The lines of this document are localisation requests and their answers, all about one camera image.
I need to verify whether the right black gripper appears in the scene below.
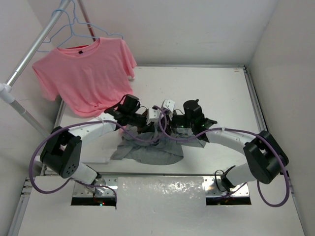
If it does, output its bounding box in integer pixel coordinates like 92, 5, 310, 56
157, 108, 195, 135

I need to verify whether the grey t shirt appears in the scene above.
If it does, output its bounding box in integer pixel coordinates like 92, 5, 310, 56
110, 125, 206, 165

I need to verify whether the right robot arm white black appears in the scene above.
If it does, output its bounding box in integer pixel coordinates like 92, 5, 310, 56
162, 100, 289, 191

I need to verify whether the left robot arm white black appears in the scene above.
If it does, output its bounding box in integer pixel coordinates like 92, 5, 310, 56
40, 94, 153, 185

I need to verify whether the pink t shirt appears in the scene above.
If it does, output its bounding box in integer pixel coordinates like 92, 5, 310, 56
32, 37, 137, 118

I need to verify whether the silver clothes rack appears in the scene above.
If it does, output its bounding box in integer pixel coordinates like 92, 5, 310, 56
0, 0, 110, 165

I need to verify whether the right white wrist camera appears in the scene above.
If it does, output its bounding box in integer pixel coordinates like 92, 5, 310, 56
161, 99, 175, 117

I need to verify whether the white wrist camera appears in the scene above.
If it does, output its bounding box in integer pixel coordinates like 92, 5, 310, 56
147, 108, 160, 124
161, 99, 175, 117

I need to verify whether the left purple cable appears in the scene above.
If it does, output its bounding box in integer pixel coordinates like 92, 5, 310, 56
29, 105, 170, 205

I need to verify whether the purple cable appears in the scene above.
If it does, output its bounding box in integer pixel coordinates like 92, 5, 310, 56
29, 105, 170, 205
158, 109, 290, 207

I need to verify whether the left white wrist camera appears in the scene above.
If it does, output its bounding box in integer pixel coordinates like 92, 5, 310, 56
147, 108, 160, 124

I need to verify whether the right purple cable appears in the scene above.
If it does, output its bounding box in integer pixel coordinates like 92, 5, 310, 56
158, 109, 290, 207

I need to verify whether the blue wire hanger rear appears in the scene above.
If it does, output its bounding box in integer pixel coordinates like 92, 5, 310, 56
36, 0, 123, 54

